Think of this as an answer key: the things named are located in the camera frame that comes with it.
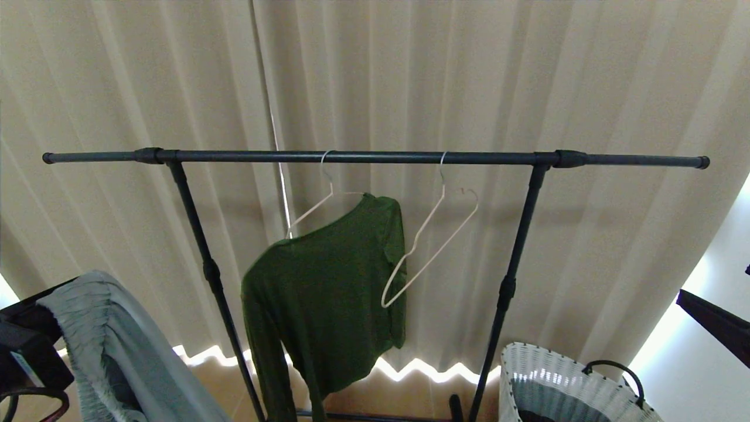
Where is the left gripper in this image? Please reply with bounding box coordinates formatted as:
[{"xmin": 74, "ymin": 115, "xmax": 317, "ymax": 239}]
[{"xmin": 0, "ymin": 278, "xmax": 77, "ymax": 400}]

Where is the pale grey garment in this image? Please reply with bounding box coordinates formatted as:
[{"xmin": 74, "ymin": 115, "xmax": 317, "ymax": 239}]
[{"xmin": 36, "ymin": 270, "xmax": 233, "ymax": 422}]

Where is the green sleeveless shirt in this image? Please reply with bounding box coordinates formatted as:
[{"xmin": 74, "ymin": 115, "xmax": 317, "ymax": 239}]
[{"xmin": 240, "ymin": 193, "xmax": 408, "ymax": 422}]

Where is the pink clothes hanger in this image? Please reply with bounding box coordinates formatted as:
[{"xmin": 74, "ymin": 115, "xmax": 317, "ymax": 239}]
[
  {"xmin": 285, "ymin": 151, "xmax": 367, "ymax": 239},
  {"xmin": 381, "ymin": 151, "xmax": 480, "ymax": 309}
]

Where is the black clothes rack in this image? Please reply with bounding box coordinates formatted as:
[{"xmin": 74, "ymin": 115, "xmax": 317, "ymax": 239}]
[{"xmin": 42, "ymin": 147, "xmax": 711, "ymax": 422}]

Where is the white laundry basket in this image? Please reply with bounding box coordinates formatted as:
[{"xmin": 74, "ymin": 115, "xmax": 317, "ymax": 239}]
[{"xmin": 498, "ymin": 342, "xmax": 666, "ymax": 422}]

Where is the window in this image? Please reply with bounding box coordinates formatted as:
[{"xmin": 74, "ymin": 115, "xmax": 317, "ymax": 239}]
[{"xmin": 0, "ymin": 273, "xmax": 21, "ymax": 311}]

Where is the beige curtain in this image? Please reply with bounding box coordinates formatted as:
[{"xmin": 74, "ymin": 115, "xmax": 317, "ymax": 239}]
[{"xmin": 0, "ymin": 0, "xmax": 750, "ymax": 384}]

